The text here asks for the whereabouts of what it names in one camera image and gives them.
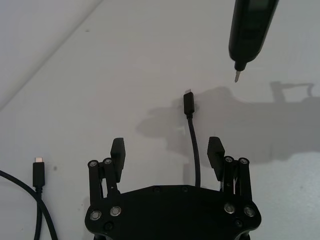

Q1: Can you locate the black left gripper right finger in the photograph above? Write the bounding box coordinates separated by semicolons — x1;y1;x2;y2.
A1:
206;136;256;219

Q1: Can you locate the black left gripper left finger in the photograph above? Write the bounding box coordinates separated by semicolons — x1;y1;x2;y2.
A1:
87;137;127;222

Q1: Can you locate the black electric screwdriver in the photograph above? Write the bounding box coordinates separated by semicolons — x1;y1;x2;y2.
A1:
227;0;280;84

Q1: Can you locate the black cable with silver-tipped plug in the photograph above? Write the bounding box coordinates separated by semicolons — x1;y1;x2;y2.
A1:
183;87;202;188
0;156;59;240

